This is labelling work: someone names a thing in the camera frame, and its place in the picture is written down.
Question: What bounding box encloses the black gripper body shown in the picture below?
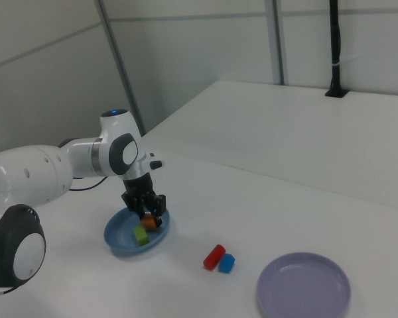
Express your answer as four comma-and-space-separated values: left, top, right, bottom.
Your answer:
121, 172, 154, 200

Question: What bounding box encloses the orange rectangular block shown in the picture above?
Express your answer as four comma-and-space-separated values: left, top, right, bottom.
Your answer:
141, 213, 159, 229

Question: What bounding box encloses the green rectangular block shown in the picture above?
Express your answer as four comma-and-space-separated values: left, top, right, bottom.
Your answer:
133, 225, 150, 247

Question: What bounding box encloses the red cylinder block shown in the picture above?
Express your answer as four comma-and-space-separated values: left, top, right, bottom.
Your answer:
202, 244, 226, 271

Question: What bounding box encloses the small blue block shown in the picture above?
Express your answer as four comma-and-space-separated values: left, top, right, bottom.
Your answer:
218, 253, 236, 274

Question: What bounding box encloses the blue plate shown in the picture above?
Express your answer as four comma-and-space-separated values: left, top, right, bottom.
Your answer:
103, 207, 171, 256

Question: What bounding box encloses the purple plate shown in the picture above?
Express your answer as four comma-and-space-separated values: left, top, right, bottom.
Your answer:
256, 252, 352, 318

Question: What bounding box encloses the grey partition post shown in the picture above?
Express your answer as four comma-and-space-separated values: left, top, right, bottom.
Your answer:
96, 0, 147, 137
271, 0, 290, 86

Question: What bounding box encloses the black camera stand pole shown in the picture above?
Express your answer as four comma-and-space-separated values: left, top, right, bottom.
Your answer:
324, 0, 348, 99

